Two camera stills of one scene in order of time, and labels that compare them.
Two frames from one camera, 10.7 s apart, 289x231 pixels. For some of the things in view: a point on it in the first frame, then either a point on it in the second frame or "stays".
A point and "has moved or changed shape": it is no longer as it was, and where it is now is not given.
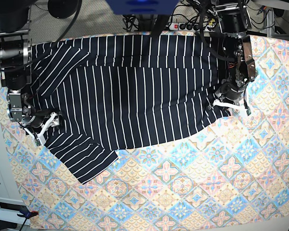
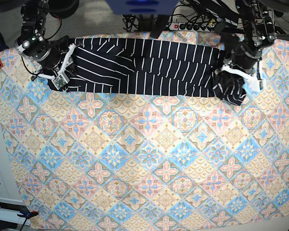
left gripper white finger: x=40 y=137 -> x=61 y=79
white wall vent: x=7 y=210 stays
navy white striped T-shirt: x=111 y=92 has moved or changed shape
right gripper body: x=229 y=92 -> x=245 y=56
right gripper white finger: x=217 y=102 -> x=258 y=84
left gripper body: x=36 y=118 -> x=48 y=53
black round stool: x=62 y=9 stays
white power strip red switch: x=191 y=26 stays
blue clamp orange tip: x=27 y=214 stays
